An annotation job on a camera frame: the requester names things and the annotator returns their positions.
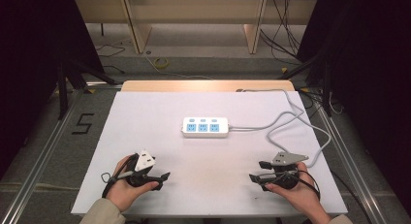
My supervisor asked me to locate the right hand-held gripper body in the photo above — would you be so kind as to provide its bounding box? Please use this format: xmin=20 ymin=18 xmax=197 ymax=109
xmin=270 ymin=151 xmax=310 ymax=190

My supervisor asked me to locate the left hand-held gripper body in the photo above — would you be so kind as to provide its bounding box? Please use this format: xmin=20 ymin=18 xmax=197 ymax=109
xmin=124 ymin=149 xmax=157 ymax=188

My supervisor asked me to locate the person's right hand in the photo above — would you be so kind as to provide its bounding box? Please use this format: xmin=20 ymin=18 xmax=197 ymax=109
xmin=264 ymin=161 xmax=332 ymax=220

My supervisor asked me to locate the person's left hand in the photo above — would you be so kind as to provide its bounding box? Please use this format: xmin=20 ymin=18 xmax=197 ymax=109
xmin=105 ymin=153 xmax=160 ymax=213

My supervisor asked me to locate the white table sheet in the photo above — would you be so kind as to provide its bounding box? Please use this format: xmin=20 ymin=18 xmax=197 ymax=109
xmin=70 ymin=90 xmax=349 ymax=218

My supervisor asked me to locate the white power strip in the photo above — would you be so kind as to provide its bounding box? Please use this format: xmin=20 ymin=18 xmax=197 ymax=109
xmin=181 ymin=115 xmax=230 ymax=139

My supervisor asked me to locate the wooden table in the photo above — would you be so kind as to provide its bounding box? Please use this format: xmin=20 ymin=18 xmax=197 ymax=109
xmin=120 ymin=80 xmax=296 ymax=93

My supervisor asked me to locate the black metal stand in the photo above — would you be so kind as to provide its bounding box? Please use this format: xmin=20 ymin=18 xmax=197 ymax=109
xmin=276 ymin=48 xmax=334 ymax=117
xmin=56 ymin=53 xmax=118 ymax=121

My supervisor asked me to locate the yellow tape roll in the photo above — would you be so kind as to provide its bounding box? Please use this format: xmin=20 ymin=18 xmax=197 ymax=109
xmin=152 ymin=57 xmax=171 ymax=70

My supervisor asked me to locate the black curtain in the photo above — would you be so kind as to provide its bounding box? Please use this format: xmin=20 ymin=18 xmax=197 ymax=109
xmin=295 ymin=0 xmax=411 ymax=215
xmin=0 ymin=0 xmax=106 ymax=181

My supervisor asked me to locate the beige wooden shelf unit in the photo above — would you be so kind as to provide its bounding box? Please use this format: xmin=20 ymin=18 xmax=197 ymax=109
xmin=74 ymin=0 xmax=318 ymax=56

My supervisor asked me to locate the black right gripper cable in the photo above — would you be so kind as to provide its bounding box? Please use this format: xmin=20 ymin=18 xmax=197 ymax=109
xmin=277 ymin=170 xmax=322 ymax=201

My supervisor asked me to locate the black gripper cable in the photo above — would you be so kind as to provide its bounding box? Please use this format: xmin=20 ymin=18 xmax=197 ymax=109
xmin=277 ymin=170 xmax=322 ymax=201
xmin=100 ymin=153 xmax=139 ymax=200

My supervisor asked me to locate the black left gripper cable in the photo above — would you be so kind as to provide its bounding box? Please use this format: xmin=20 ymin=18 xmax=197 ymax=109
xmin=100 ymin=153 xmax=139 ymax=200

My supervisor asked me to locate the grey power strip cable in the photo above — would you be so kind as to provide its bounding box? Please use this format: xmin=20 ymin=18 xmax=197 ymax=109
xmin=228 ymin=87 xmax=332 ymax=169

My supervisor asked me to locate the thin black floor cable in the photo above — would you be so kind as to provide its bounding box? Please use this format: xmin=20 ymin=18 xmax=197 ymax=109
xmin=329 ymin=168 xmax=373 ymax=224

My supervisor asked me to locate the aluminium floor rail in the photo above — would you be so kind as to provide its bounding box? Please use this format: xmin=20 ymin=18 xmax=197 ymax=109
xmin=313 ymin=99 xmax=390 ymax=224
xmin=0 ymin=87 xmax=85 ymax=224

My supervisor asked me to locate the bundle of black hanging cables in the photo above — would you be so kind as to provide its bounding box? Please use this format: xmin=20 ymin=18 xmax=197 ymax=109
xmin=259 ymin=0 xmax=302 ymax=62

